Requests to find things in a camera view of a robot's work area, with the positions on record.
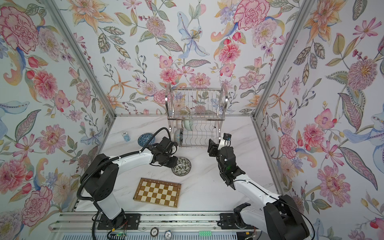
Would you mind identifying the blue patterned bowl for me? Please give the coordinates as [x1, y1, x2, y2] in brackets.
[138, 133, 156, 148]

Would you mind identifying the round gauge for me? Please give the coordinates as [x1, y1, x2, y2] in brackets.
[164, 230, 173, 240]
[150, 227, 159, 238]

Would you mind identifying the round gauge right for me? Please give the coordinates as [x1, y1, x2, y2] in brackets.
[164, 230, 173, 240]

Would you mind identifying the dark petal pattern bowl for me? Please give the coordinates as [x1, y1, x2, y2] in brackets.
[174, 128, 184, 147]

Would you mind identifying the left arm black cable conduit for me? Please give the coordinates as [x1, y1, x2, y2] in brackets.
[76, 127, 172, 240]

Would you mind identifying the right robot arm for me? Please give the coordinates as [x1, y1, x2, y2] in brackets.
[208, 138, 315, 240]

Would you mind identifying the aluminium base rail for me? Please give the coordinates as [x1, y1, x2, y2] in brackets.
[47, 211, 305, 233]

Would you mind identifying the green connector block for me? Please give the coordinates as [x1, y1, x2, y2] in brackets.
[199, 231, 212, 237]

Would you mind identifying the mint green bowl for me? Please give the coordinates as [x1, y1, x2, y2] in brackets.
[183, 120, 193, 131]

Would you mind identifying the round gauge left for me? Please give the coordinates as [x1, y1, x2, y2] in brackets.
[150, 227, 159, 238]

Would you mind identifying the steel wire dish rack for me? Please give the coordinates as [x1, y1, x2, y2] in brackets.
[165, 84, 229, 148]

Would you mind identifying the wooden chessboard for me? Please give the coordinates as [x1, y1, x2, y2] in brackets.
[133, 178, 182, 208]

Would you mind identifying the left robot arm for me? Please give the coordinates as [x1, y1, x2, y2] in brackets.
[77, 137, 178, 229]

